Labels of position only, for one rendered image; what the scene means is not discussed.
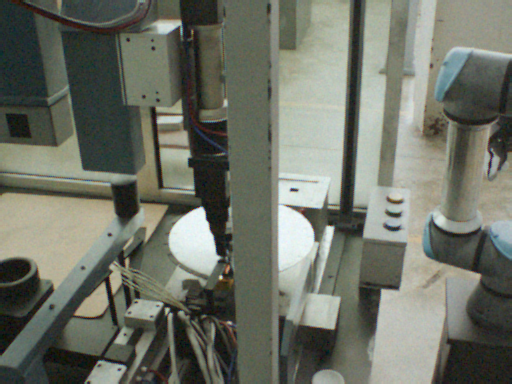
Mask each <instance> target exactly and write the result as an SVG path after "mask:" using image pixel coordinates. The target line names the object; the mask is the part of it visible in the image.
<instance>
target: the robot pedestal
mask: <svg viewBox="0 0 512 384"><path fill-rule="evenodd" d="M478 282H479V281H474V280H467V279H458V278H450V277H446V278H445V304H446V315H445V321H444V326H443V329H442V331H441V337H440V342H439V347H438V352H437V357H436V362H435V367H434V372H433V377H432V380H431V382H430V384H512V331H508V332H505V331H496V330H489V329H487V328H484V327H482V326H480V325H478V324H477V323H476V322H475V321H474V320H473V319H472V318H471V317H470V316H469V314H468V313H467V310H466V304H467V299H468V296H469V294H470V293H471V292H472V290H473V289H474V287H475V286H476V285H477V283H478Z"/></svg>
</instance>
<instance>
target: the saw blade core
mask: <svg viewBox="0 0 512 384"><path fill-rule="evenodd" d="M200 210H201V211H200ZM290 212H291V213H290ZM179 225H182V226H179ZM313 240H314V234H313V230H312V228H311V226H310V224H309V223H308V222H307V221H306V220H305V218H304V217H303V216H302V215H301V214H298V213H297V212H295V211H293V210H291V209H289V208H287V207H284V206H281V205H279V273H280V272H283V271H285V270H287V269H289V268H291V267H293V266H295V264H296V263H298V262H299V261H300V260H303V259H304V258H305V257H306V256H307V254H308V253H309V252H310V250H311V248H312V246H313ZM169 246H170V250H171V252H172V254H173V255H174V256H175V257H176V258H177V259H179V260H180V261H181V262H182V263H184V264H185V265H187V266H188V268H190V269H192V270H195V272H196V271H197V272H200V273H203V274H207V275H211V273H212V271H213V269H214V267H215V264H216V263H217V262H218V263H225V264H229V270H228V272H227V274H222V278H223V279H234V275H235V274H234V250H233V248H230V253H228V254H227V256H226V258H224V257H220V256H217V254H216V253H215V243H214V238H213V235H212V234H211V233H210V231H209V224H207V223H206V222H205V221H204V210H203V209H202V208H199V209H196V210H194V211H192V212H190V213H189V214H187V215H185V216H184V217H183V219H182V220H180V221H178V222H177V223H176V225H175V226H174V227H173V229H172V230H171V233H170V236H169ZM286 263H288V264H289V266H288V264H286ZM199 268H200V269H199ZM198 269H199V270H198Z"/></svg>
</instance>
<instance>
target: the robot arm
mask: <svg viewBox="0 0 512 384"><path fill-rule="evenodd" d="M442 64H443V65H442V67H441V70H440V72H439V75H438V78H437V81H436V85H435V99H436V100H437V102H439V103H444V104H443V115H444V116H445V118H446V119H448V120H449V126H448V134H447V150H446V159H445V167H444V175H443V183H442V191H441V200H440V206H438V207H437V208H436V209H435V210H434V212H431V213H430V214H429V215H428V217H427V219H426V222H425V225H424V232H423V234H422V249H423V252H424V254H425V256H426V257H427V258H429V259H431V260H434V261H437V262H438V263H440V264H446V265H449V266H453V267H456V268H460V269H463V270H466V271H470V272H472V273H476V274H479V275H481V276H480V280H479V282H478V283H477V285H476V286H475V287H474V289H473V290H472V292H471V293H470V294H469V296H468V299H467V304H466V310H467V313H468V314H469V316H470V317H471V318H472V319H473V320H474V321H475V322H476V323H477V324H478V325H480V326H482V327H484V328H487V329H489V330H496V331H505V332H508V331H512V222H511V221H504V222H503V221H497V222H496V223H494V224H493V225H492V226H488V225H484V224H482V215H481V213H480V212H479V211H478V210H477V208H478V202H479V196H480V191H481V185H482V179H483V174H484V169H485V172H486V175H487V178H488V181H490V182H492V181H493V180H494V179H495V178H496V177H497V176H498V175H499V174H500V173H502V172H503V171H505V170H506V169H507V168H508V166H509V163H507V162H506V160H507V157H508V154H507V153H510V152H512V55H509V54H501V53H496V52H494V51H486V50H479V49H476V48H472V49H470V48H464V47H455V48H453V49H452V50H451V51H450V52H449V53H448V54H447V56H446V58H444V60H443V62H442ZM497 155H498V156H497ZM496 156H497V157H496Z"/></svg>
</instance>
